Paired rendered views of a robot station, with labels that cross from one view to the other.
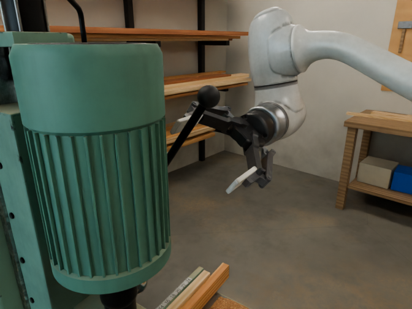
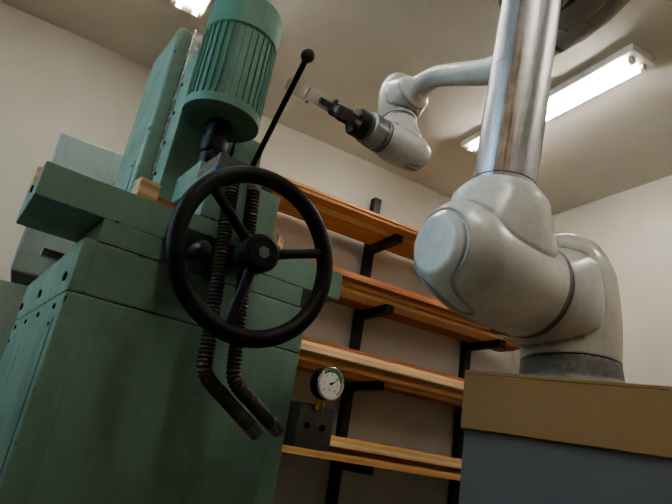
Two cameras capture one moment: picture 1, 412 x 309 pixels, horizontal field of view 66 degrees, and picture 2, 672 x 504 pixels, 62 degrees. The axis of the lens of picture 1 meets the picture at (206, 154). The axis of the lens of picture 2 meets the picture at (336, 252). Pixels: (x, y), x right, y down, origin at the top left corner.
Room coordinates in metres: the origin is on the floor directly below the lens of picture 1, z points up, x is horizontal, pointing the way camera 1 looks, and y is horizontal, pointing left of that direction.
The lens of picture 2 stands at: (-0.50, -0.58, 0.54)
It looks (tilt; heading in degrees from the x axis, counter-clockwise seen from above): 20 degrees up; 23
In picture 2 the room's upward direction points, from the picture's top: 10 degrees clockwise
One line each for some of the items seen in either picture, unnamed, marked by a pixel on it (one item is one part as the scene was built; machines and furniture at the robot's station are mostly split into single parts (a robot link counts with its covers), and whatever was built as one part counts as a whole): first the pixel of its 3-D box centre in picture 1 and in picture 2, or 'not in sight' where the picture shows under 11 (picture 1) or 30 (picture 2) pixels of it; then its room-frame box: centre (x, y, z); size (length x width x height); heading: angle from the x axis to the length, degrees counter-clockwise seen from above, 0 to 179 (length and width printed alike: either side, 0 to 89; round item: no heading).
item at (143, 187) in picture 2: not in sight; (145, 192); (0.22, 0.11, 0.92); 0.04 x 0.03 x 0.04; 153
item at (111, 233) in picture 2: not in sight; (189, 275); (0.38, 0.09, 0.82); 0.40 x 0.21 x 0.04; 146
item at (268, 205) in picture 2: not in sight; (225, 214); (0.30, -0.01, 0.91); 0.15 x 0.14 x 0.09; 146
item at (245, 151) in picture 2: not in sight; (238, 167); (0.66, 0.24, 1.23); 0.09 x 0.08 x 0.15; 56
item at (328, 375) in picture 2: not in sight; (325, 388); (0.51, -0.18, 0.65); 0.06 x 0.04 x 0.08; 146
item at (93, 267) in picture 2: not in sight; (150, 315); (0.48, 0.24, 0.76); 0.57 x 0.45 x 0.09; 56
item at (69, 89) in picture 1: (103, 161); (234, 68); (0.41, 0.14, 1.35); 0.18 x 0.18 x 0.31
